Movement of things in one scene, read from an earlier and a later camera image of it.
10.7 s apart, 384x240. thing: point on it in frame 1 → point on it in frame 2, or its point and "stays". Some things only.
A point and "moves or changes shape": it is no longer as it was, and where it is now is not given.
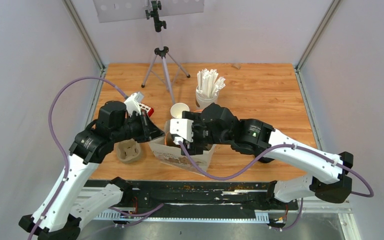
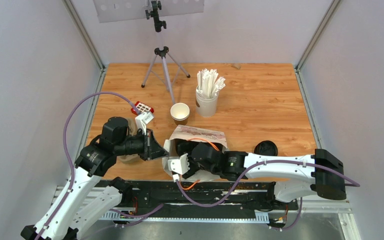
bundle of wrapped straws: [207, 85] stays
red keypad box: [150, 110] stays
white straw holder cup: [202, 102] stays
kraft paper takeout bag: [174, 156] moves or changes shape
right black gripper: [194, 147] → [192, 170]
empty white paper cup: [177, 109] stays
